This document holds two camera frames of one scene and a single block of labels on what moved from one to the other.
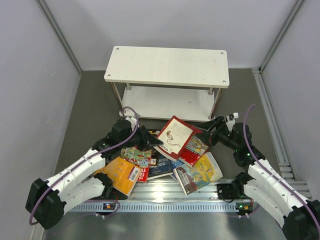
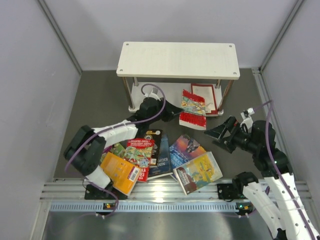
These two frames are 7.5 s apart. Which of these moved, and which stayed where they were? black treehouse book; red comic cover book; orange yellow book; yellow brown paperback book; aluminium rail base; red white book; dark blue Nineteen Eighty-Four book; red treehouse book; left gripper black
Moved: red white book; left gripper black; red comic cover book
Stayed: aluminium rail base; black treehouse book; dark blue Nineteen Eighty-Four book; red treehouse book; orange yellow book; yellow brown paperback book
